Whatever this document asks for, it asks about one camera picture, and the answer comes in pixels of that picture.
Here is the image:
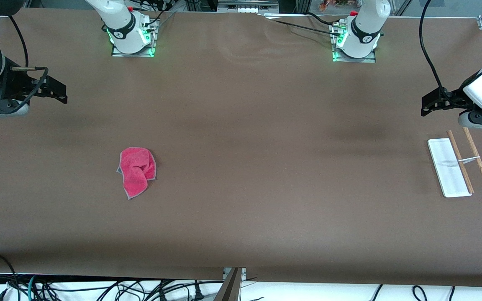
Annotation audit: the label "pink microfibre towel grey edge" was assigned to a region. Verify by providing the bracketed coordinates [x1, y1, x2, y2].
[118, 147, 157, 200]

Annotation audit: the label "tangled black floor cables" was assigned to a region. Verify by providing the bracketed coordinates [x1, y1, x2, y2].
[0, 276, 225, 301]

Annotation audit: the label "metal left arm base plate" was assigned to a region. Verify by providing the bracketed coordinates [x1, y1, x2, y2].
[332, 23, 377, 63]

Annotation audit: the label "black cable lying on table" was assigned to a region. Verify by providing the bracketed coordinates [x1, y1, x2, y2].
[262, 12, 342, 36]

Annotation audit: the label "orange items behind table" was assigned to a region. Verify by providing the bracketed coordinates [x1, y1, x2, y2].
[320, 0, 350, 10]

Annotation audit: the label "white rack base plate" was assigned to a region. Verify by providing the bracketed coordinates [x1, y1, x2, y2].
[427, 138, 473, 198]

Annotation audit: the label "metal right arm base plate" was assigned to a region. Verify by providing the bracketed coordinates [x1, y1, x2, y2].
[111, 19, 156, 57]

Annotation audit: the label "wooden rack rod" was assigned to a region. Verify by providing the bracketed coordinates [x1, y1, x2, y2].
[447, 130, 474, 194]

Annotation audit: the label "white power strip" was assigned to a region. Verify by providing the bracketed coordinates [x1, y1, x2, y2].
[218, 0, 279, 13]

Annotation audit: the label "brown table cover sheet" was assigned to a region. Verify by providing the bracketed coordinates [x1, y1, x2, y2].
[0, 8, 482, 288]

